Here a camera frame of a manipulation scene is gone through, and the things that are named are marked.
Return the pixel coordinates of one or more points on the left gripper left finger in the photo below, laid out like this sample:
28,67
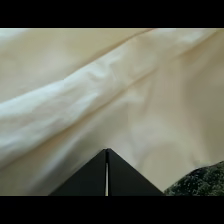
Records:
88,178

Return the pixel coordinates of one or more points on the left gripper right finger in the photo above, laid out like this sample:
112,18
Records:
128,178

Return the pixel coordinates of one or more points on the cream shirt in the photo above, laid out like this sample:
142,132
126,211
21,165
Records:
100,93

